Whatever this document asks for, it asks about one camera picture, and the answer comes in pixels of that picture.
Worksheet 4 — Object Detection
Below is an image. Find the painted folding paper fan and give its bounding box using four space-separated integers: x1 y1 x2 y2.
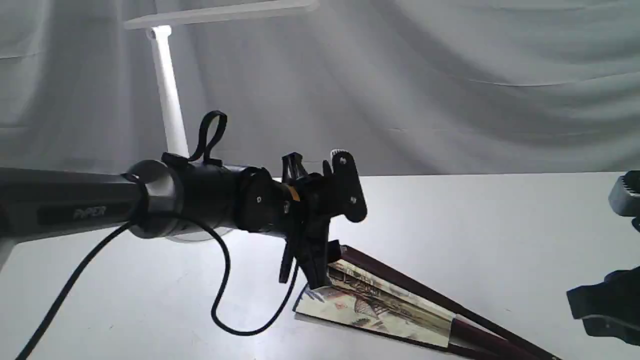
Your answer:
293 244 558 360

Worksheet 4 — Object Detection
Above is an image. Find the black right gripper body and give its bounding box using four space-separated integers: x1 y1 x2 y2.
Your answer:
566 170 640 347

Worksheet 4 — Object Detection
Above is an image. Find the grey fabric backdrop curtain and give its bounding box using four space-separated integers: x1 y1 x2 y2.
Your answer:
0 0 639 175

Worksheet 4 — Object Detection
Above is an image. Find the white desk lamp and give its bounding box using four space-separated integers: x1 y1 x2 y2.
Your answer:
123 0 321 244

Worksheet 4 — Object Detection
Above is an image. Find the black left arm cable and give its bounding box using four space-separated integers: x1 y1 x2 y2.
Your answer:
15 214 307 360

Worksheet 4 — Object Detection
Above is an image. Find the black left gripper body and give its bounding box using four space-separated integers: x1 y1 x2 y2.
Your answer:
237 149 368 290

